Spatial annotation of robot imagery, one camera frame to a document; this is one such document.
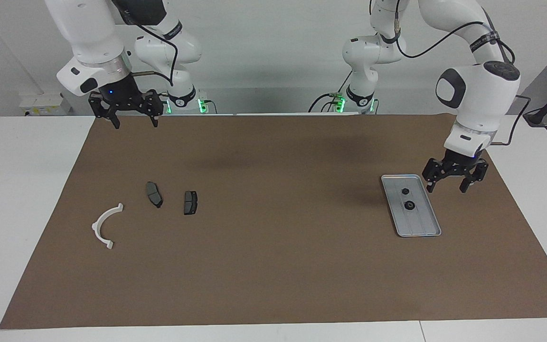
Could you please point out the dark rectangular brake pad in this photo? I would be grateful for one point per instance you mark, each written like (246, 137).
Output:
(190, 203)

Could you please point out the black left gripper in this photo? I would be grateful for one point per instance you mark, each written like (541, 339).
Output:
(456, 166)

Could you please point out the large black bearing gear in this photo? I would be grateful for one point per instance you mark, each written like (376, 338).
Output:
(407, 205)

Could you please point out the silver metal tray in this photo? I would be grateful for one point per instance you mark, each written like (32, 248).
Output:
(416, 221)

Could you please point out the dark curved brake pad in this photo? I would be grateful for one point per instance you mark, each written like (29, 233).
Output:
(154, 194)

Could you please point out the white curved plastic bracket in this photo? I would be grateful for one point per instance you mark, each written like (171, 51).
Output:
(98, 228)

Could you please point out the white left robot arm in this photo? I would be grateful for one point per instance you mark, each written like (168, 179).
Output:
(477, 95)

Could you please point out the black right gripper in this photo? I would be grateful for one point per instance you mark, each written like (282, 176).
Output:
(124, 97)

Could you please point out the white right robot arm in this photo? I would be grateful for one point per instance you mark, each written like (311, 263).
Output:
(90, 38)

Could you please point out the brown table mat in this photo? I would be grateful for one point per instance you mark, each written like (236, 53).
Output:
(273, 266)

